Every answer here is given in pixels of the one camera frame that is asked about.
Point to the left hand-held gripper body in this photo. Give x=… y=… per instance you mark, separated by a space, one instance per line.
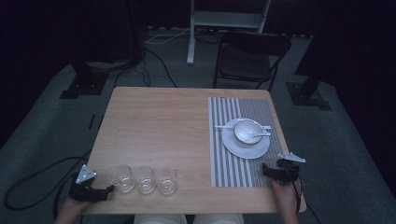
x=83 y=189

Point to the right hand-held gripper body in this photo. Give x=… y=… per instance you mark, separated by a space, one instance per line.
x=288 y=171

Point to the clear drinking glass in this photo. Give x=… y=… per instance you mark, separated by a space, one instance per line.
x=145 y=180
x=122 y=178
x=166 y=181

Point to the person's left hand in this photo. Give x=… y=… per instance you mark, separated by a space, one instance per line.
x=72 y=209

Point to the white plate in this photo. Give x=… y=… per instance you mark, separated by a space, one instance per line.
x=249 y=151

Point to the white spoon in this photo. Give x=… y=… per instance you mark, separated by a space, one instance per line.
x=263 y=134

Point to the grey striped placemat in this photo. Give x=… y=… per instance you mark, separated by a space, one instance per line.
x=230 y=171

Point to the white bowl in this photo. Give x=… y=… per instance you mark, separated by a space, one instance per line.
x=246 y=130

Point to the black floor strip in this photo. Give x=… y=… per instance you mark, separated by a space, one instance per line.
x=91 y=122

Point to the black stand base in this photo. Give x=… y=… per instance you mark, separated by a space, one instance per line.
x=84 y=85
x=308 y=96

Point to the black folding chair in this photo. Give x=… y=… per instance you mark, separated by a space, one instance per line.
x=246 y=63

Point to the white metal stand frame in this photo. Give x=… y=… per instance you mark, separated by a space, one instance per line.
x=224 y=18

